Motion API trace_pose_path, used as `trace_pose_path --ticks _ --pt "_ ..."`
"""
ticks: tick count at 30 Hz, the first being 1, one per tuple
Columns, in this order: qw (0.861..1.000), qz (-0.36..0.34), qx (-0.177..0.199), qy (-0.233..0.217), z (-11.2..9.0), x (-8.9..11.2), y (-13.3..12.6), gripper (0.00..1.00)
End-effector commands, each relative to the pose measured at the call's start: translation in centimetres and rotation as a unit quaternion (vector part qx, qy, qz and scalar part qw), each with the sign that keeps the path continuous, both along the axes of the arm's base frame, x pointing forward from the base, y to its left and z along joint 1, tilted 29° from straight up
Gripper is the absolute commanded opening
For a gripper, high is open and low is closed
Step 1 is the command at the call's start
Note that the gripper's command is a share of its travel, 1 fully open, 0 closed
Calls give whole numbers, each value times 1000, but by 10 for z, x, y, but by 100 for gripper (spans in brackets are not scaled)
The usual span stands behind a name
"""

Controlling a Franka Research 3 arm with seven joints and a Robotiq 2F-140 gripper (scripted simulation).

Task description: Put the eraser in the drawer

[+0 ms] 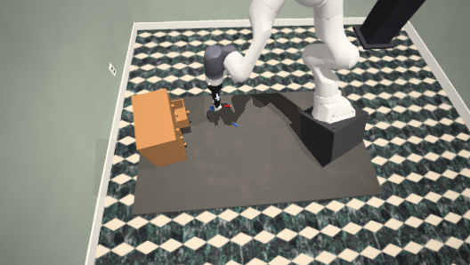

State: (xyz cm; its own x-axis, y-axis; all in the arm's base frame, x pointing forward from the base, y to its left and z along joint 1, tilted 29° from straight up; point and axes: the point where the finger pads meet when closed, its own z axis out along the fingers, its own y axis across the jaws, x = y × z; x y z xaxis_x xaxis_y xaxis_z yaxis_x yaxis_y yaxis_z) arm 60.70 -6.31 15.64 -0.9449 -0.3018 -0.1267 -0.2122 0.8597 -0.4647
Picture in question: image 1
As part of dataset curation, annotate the wooden chest of drawers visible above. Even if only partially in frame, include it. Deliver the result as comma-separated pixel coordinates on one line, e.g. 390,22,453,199
132,89,187,167

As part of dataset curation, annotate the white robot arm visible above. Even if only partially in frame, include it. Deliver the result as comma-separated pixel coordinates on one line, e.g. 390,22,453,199
204,0,360,124

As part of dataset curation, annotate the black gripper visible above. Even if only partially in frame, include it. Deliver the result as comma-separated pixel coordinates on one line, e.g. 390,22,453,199
207,83,223,111

